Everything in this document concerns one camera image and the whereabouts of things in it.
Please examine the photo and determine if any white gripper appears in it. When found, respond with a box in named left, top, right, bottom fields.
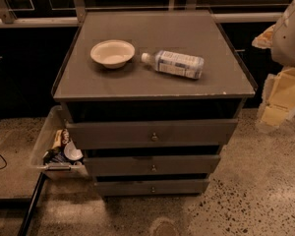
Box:
left=252, top=26, right=295, bottom=129

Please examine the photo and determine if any grey top drawer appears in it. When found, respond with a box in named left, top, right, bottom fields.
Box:
left=66, top=119, right=238, bottom=149

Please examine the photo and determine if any grey drawer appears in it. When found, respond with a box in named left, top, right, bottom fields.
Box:
left=84, top=155, right=220, bottom=176
left=66, top=119, right=238, bottom=149
left=95, top=179, right=209, bottom=196

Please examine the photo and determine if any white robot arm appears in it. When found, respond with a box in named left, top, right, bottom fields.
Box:
left=252, top=0, right=295, bottom=132

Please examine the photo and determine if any grey drawer cabinet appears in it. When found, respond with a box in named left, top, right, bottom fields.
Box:
left=53, top=11, right=257, bottom=184

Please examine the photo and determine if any grey bottom drawer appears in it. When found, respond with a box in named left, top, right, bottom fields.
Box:
left=95, top=179, right=209, bottom=196

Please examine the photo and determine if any grey middle drawer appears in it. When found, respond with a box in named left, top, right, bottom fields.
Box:
left=84, top=155, right=220, bottom=176

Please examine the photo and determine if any clear plastic water bottle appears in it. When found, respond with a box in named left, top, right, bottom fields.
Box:
left=141, top=50, right=205, bottom=80

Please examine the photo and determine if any white bowl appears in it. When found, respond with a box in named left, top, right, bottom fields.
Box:
left=90, top=39, right=135, bottom=69

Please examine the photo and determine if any white cup in bin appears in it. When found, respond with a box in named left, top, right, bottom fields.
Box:
left=64, top=142, right=83, bottom=161

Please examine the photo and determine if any clear plastic storage bin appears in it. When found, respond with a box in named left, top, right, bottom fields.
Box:
left=30, top=105, right=89, bottom=180

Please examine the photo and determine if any snack bag in bin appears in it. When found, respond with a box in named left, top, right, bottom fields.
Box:
left=53, top=129, right=71, bottom=148

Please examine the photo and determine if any dark chip bag in bin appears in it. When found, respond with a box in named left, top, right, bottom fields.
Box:
left=42, top=147, right=68, bottom=164

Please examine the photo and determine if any metal railing frame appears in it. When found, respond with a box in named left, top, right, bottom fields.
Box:
left=0, top=0, right=295, bottom=30

